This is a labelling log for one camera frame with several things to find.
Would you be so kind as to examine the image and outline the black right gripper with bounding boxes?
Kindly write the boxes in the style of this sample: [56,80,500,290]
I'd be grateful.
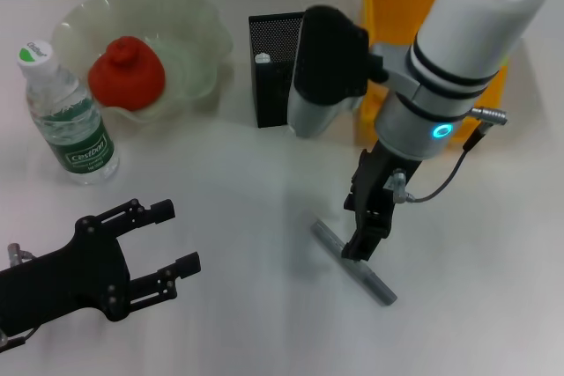
[341,140,425,262]

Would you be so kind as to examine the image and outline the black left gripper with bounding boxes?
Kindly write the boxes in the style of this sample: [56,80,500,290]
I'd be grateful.
[0,198,203,337]

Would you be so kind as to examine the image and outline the grey marker pen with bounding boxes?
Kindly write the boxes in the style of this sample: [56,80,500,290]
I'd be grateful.
[310,219,397,306]

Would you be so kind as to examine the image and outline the clear green-label water bottle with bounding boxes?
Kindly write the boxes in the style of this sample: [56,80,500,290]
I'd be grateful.
[16,39,121,187]

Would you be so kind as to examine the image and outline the black mesh pen holder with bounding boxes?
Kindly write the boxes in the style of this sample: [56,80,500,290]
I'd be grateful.
[248,11,325,129]

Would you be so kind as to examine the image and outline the pale green glass fruit plate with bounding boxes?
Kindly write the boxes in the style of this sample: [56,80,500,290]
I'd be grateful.
[51,0,234,124]

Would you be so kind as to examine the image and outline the right wrist cable with plug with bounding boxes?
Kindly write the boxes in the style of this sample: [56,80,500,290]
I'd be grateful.
[390,106,508,205]

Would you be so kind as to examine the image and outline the wrist cable with plug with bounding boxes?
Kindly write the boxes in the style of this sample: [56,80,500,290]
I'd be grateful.
[0,242,43,350]
[390,106,508,205]

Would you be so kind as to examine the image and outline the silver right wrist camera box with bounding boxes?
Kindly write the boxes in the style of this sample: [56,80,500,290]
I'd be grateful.
[288,5,390,139]

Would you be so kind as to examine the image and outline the left wrist cable with plug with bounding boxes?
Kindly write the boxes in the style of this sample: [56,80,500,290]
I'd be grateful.
[0,242,43,350]

